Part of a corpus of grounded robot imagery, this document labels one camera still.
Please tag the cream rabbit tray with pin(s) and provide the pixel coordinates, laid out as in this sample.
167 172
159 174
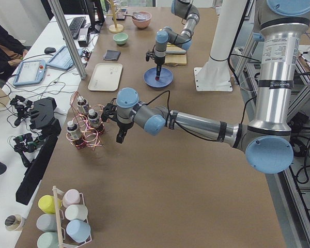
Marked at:
105 77

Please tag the white cup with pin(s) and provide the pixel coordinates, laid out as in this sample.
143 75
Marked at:
79 212

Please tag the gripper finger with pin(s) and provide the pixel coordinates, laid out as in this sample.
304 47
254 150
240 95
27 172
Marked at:
160 69
121 135

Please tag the upper dark drink bottle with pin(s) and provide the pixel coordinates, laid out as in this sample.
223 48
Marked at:
83 105

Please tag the computer mouse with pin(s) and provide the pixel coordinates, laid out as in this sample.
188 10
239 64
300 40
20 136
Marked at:
49 50

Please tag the black tray corner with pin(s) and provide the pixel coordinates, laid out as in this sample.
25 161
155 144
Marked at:
120 15

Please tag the blue plate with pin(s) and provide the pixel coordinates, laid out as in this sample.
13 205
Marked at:
166 77

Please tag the yellow cup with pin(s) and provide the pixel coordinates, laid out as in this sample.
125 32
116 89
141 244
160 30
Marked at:
46 204

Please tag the wooden mug tree stand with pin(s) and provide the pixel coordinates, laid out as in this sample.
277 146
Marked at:
114 10

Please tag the pink cup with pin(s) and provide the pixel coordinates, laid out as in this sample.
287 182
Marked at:
71 197

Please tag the mint green bowl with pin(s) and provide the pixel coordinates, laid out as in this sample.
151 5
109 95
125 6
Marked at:
120 38

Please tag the white wire cup rack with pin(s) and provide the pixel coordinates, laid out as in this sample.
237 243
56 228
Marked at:
64 240

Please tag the pink bowl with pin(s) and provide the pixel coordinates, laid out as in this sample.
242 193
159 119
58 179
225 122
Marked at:
145 22

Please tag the steel muddler black tip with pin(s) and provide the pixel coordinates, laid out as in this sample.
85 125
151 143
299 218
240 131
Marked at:
175 52

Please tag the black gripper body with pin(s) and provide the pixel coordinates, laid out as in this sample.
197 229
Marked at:
123 127
159 61

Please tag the mint cup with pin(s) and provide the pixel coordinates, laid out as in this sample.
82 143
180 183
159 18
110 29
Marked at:
48 240

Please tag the grey cup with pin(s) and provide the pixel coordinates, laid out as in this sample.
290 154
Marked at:
47 223

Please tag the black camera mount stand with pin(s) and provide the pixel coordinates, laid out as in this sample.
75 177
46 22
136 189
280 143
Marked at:
36 152

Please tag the near teach pendant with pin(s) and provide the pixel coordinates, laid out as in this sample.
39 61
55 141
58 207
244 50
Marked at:
30 72

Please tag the far teach pendant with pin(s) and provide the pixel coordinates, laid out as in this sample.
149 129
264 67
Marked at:
61 59

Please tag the aluminium frame post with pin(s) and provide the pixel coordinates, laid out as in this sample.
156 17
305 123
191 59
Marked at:
63 26

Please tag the steel ice scoop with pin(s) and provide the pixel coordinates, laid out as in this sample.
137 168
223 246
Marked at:
136 16

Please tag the black keyboard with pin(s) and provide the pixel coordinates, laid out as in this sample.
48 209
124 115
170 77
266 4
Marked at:
76 25

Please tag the blue cup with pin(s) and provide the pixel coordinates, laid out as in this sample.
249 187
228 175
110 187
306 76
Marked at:
78 230

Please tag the seated person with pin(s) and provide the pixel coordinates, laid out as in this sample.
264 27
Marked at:
12 52

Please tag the wooden cutting board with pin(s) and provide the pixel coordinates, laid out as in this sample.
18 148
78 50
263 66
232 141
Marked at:
175 60

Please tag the teach pendant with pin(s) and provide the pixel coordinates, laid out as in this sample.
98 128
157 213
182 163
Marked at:
61 59
30 72

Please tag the grey folded cloth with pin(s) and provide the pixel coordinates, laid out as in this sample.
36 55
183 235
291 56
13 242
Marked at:
111 55

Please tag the copper wire bottle rack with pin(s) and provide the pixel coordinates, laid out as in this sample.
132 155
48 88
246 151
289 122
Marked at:
90 135

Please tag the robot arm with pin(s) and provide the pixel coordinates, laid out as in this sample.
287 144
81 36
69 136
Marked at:
188 12
265 139

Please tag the tape roll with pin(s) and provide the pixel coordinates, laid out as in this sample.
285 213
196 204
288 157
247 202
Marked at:
14 222

